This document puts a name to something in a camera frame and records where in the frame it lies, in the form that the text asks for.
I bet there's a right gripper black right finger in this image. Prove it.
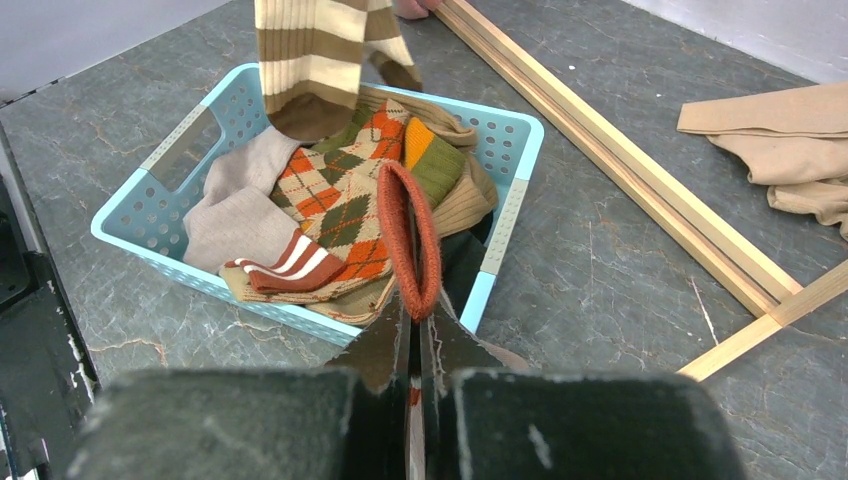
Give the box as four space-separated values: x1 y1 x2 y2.
420 296 746 479

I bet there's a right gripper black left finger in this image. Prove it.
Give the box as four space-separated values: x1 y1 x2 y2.
66 294 409 479

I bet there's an orange white striped beige sock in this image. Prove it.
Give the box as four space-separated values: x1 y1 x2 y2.
377 162 441 479

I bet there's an argyle patterned sock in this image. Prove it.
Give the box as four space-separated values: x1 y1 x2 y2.
220 86 499 328

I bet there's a light blue plastic basket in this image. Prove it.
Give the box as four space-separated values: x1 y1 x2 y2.
90 63 544 332

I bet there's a brown cream striped sock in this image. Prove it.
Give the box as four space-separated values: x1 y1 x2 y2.
254 0 367 142
364 0 422 92

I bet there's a beige crumpled cloth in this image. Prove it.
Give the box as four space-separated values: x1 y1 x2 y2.
677 82 847 238

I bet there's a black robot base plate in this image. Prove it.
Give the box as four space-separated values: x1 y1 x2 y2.
1 180 92 479

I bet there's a wooden hanger stand frame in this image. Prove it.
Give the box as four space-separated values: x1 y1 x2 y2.
436 1 847 381

